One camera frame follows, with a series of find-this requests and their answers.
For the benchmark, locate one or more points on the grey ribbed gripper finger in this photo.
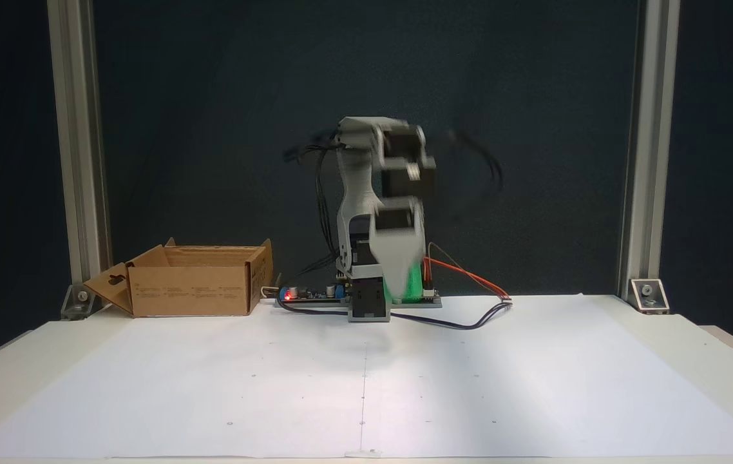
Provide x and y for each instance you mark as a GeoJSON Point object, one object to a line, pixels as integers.
{"type": "Point", "coordinates": [395, 254]}

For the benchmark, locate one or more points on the green dice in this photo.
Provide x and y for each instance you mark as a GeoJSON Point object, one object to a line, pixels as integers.
{"type": "Point", "coordinates": [413, 283]}

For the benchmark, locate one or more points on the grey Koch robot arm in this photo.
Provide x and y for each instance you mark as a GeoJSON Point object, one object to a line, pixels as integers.
{"type": "Point", "coordinates": [357, 193]}

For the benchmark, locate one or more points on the motor driver circuit board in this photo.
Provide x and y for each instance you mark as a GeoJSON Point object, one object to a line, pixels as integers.
{"type": "Point", "coordinates": [431, 298]}

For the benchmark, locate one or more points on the circuit board with blue part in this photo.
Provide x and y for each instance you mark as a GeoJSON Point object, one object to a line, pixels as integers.
{"type": "Point", "coordinates": [312, 295]}

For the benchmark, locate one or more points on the brown cardboard box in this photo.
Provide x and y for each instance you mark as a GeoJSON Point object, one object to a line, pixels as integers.
{"type": "Point", "coordinates": [192, 293]}

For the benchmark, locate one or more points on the large white paper sheet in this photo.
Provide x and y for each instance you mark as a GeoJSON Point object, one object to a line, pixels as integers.
{"type": "Point", "coordinates": [212, 386]}

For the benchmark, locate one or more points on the metal corner bracket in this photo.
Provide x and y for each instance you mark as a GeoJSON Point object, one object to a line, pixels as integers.
{"type": "Point", "coordinates": [648, 295]}
{"type": "Point", "coordinates": [76, 303]}

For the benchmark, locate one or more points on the aluminium frame post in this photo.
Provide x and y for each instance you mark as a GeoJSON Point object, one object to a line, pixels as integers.
{"type": "Point", "coordinates": [80, 142]}
{"type": "Point", "coordinates": [650, 142]}

